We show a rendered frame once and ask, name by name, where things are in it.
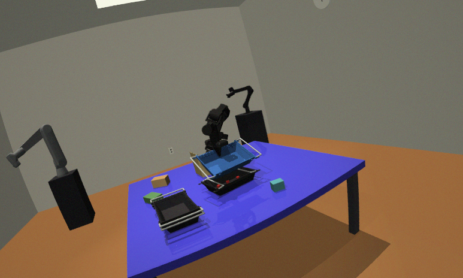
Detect green block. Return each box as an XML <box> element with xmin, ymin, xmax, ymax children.
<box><xmin>143</xmin><ymin>192</ymin><xmax>164</xmax><ymax>204</ymax></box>

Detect teal block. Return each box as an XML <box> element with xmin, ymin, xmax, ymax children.
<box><xmin>270</xmin><ymin>178</ymin><xmax>285</xmax><ymax>192</ymax></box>

